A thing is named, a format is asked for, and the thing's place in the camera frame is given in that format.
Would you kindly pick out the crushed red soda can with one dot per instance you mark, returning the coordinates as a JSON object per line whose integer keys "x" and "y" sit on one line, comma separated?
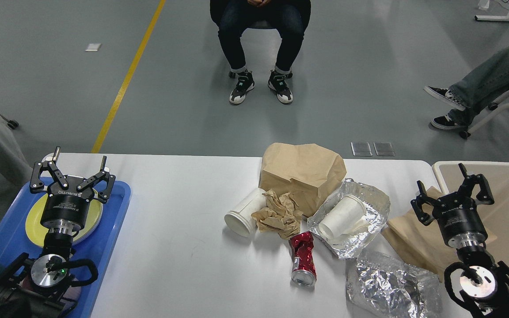
{"x": 303, "y": 268}

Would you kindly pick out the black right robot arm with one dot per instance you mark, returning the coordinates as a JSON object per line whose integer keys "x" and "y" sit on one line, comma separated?
{"x": 476, "y": 282}

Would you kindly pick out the white table leg base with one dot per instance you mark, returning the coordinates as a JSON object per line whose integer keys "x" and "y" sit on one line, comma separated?
{"x": 504, "y": 17}

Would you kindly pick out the white paper cup on foil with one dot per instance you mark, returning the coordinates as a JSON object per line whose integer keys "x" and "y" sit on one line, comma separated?
{"x": 346, "y": 217}

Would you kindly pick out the seated person in black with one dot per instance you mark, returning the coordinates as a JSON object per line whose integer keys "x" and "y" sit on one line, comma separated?
{"x": 273, "y": 28}

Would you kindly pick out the pale green plate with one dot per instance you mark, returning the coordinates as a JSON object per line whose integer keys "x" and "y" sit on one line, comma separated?
{"x": 84, "y": 236}

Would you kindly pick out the standing person grey trousers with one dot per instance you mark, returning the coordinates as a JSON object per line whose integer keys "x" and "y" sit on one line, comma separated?
{"x": 13, "y": 164}

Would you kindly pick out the white paper cup lying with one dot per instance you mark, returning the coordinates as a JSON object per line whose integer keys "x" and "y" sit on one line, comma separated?
{"x": 239, "y": 219}

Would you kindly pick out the large brown paper bag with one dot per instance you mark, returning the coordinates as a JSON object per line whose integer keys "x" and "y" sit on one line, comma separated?
{"x": 308, "y": 171}

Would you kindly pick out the aluminium foil tray sheet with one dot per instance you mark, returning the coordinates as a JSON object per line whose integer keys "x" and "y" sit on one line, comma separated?
{"x": 377, "y": 205}

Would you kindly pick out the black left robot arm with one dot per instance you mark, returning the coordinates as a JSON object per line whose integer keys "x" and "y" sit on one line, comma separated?
{"x": 38, "y": 287}

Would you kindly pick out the flat brown paper bag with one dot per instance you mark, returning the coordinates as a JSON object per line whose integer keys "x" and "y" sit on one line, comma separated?
{"x": 419, "y": 245}

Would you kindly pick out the crumpled brown paper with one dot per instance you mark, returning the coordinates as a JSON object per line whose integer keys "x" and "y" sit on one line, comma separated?
{"x": 280, "y": 215}

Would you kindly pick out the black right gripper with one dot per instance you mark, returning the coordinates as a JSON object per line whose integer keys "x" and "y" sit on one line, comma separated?
{"x": 460, "y": 218}

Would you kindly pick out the crumpled aluminium foil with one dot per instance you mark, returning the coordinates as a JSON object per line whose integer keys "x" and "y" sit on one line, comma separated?
{"x": 390, "y": 288}

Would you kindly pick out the floor socket plate right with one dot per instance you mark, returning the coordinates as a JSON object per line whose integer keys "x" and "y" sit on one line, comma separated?
{"x": 384, "y": 149}

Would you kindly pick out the floor socket plate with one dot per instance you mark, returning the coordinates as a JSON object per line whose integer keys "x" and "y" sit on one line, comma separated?
{"x": 384, "y": 149}
{"x": 361, "y": 149}

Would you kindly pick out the pink mug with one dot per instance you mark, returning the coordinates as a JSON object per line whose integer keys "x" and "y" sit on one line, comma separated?
{"x": 71, "y": 293}

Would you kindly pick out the seated person in jeans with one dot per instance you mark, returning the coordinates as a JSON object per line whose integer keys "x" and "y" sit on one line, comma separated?
{"x": 473, "y": 93}

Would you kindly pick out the yellow plastic plate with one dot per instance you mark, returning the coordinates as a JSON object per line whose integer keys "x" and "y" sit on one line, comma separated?
{"x": 35, "y": 231}

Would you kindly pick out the blue plastic tray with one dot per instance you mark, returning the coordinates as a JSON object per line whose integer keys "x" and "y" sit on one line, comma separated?
{"x": 98, "y": 246}

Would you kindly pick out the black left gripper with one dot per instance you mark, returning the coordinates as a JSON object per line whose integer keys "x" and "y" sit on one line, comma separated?
{"x": 69, "y": 203}

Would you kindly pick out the floor socket plate left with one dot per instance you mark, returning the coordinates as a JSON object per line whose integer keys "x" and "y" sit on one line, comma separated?
{"x": 361, "y": 149}

